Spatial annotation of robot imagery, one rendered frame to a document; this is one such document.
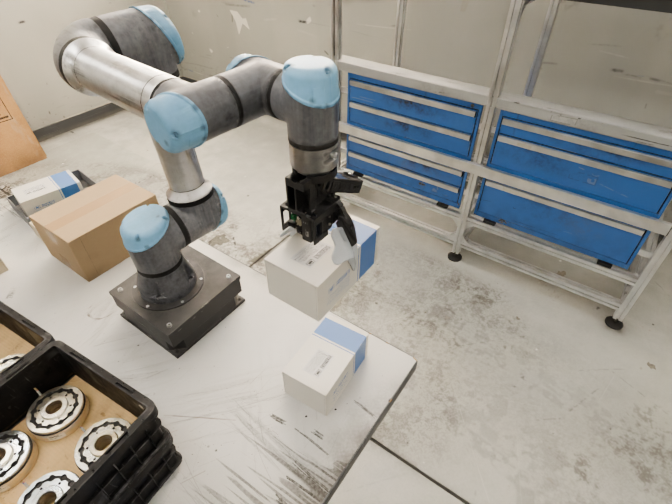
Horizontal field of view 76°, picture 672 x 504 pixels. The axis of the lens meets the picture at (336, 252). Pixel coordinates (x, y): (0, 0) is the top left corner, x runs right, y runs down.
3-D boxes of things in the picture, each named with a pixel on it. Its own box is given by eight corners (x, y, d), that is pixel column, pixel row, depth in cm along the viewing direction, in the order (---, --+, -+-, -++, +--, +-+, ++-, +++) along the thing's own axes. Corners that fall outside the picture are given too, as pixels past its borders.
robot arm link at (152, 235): (124, 259, 111) (104, 218, 101) (170, 233, 118) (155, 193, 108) (149, 282, 105) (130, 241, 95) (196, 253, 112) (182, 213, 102)
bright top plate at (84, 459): (108, 410, 84) (107, 408, 84) (146, 433, 81) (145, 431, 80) (62, 456, 78) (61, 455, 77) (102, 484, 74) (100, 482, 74)
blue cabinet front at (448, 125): (347, 167, 258) (349, 71, 221) (459, 207, 227) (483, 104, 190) (344, 169, 256) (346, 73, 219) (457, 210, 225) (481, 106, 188)
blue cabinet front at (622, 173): (474, 213, 223) (501, 108, 186) (627, 268, 192) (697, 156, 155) (472, 215, 222) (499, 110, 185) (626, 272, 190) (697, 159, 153)
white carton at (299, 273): (330, 239, 94) (329, 205, 88) (376, 260, 89) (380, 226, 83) (268, 293, 82) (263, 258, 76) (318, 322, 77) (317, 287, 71)
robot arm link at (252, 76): (197, 64, 62) (245, 84, 56) (257, 44, 68) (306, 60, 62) (209, 116, 67) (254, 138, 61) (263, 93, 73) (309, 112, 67)
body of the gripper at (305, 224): (281, 232, 74) (274, 171, 65) (311, 208, 79) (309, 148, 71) (316, 249, 70) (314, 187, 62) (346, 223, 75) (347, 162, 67)
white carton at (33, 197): (77, 189, 171) (68, 169, 165) (89, 201, 164) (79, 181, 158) (22, 209, 160) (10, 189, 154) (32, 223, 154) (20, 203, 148)
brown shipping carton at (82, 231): (130, 211, 160) (115, 174, 150) (168, 232, 151) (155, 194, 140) (51, 255, 142) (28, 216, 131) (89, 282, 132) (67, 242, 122)
